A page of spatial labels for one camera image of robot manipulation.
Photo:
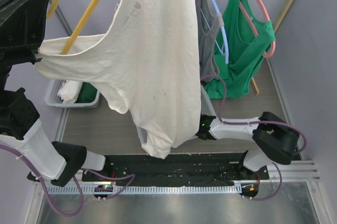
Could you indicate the green tank top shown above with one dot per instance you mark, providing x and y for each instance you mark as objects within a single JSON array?
[{"x": 248, "y": 38}]

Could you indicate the grey tank top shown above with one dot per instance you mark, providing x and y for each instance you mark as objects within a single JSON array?
[{"x": 208, "y": 23}]

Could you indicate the grey corner frame post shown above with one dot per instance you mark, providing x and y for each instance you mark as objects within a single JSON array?
[{"x": 54, "y": 9}]

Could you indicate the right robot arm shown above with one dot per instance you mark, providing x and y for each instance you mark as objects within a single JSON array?
[{"x": 276, "y": 140}]

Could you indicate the white cloth in left basket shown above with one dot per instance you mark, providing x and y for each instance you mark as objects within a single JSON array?
[{"x": 69, "y": 91}]

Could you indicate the white laundry basket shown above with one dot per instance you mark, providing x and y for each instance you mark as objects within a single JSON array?
[
  {"x": 52, "y": 99},
  {"x": 206, "y": 108}
]

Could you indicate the pink plastic hanger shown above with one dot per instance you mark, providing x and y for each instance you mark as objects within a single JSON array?
[{"x": 260, "y": 5}]

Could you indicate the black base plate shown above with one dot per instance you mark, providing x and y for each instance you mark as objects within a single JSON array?
[{"x": 178, "y": 170}]

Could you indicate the white tank top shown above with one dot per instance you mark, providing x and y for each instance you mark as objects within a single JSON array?
[{"x": 147, "y": 64}]

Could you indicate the light blue hanger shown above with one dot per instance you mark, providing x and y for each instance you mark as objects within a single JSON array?
[{"x": 224, "y": 49}]

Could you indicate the white left laundry basket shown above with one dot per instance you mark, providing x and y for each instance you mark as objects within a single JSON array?
[{"x": 52, "y": 99}]

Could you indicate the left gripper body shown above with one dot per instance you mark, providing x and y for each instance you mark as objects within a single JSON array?
[{"x": 16, "y": 42}]

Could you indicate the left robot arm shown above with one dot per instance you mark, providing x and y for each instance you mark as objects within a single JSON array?
[{"x": 22, "y": 132}]

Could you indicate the green cloth in basket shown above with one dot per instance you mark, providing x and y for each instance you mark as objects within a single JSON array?
[{"x": 87, "y": 93}]

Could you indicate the slotted cable duct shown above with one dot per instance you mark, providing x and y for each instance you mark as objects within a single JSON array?
[{"x": 106, "y": 189}]

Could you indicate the white centre laundry basket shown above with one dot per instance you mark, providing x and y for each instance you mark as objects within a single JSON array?
[{"x": 206, "y": 108}]

